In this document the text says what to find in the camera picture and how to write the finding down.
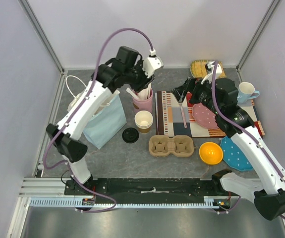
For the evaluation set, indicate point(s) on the pink handled fork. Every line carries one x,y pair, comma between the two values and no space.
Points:
182,113

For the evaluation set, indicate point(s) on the colourful patchwork placemat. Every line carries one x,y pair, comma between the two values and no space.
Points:
169,118

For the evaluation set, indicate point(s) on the white wrapped straws bundle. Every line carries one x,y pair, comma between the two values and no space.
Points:
145,93

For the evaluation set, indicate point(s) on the orange plastic bowl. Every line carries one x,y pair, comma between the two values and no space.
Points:
211,153

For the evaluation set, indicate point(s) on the black cup lid stack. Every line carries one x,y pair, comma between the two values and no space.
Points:
130,135

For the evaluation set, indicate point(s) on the yellow woven bamboo tray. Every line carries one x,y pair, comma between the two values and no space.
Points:
197,68

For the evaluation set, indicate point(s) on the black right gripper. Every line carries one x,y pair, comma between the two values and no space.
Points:
193,90

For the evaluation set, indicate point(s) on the pink polka dot plate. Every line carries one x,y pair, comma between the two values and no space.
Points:
204,117

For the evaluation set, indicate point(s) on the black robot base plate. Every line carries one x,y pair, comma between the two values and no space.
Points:
155,189

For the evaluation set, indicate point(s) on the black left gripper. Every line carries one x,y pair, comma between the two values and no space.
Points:
144,83

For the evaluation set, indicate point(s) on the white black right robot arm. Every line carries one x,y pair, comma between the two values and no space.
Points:
220,97

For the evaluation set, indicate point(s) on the light blue mug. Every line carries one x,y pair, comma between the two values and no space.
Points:
246,91

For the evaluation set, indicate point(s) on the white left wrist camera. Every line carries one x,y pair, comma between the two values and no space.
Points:
152,63

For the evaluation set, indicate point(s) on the brown cardboard cup carrier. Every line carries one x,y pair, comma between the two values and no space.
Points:
162,146

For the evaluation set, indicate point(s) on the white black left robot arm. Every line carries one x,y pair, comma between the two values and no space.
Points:
127,67

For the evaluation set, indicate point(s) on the slotted grey cable duct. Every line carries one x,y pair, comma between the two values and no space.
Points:
82,203

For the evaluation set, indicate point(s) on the blue polka dot plate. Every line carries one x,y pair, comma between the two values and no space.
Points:
233,156

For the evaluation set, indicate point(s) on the pink tin straw holder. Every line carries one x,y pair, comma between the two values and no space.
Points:
145,105

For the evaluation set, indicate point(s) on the light blue paper bag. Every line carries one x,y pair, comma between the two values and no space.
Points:
108,119

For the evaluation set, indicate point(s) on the brown paper cup stack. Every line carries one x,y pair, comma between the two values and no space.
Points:
144,121

